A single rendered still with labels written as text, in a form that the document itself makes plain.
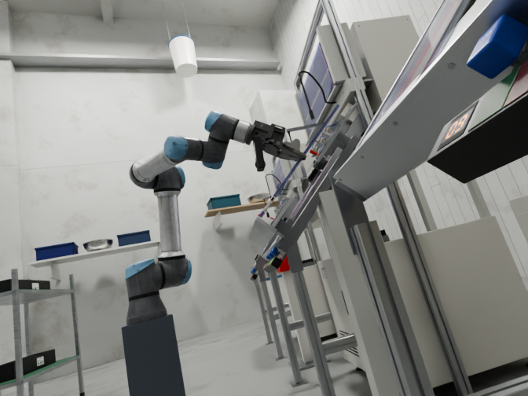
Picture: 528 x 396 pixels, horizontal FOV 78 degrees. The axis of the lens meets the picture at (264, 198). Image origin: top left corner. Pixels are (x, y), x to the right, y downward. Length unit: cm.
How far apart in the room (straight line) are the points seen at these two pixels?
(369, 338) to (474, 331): 64
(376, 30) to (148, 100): 565
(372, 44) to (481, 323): 135
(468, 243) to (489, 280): 17
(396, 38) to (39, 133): 599
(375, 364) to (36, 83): 704
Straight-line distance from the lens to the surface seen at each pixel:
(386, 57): 186
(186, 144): 109
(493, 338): 167
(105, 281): 594
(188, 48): 703
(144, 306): 137
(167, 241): 145
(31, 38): 800
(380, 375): 111
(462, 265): 162
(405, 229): 146
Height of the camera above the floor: 58
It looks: 14 degrees up
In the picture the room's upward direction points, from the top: 14 degrees counter-clockwise
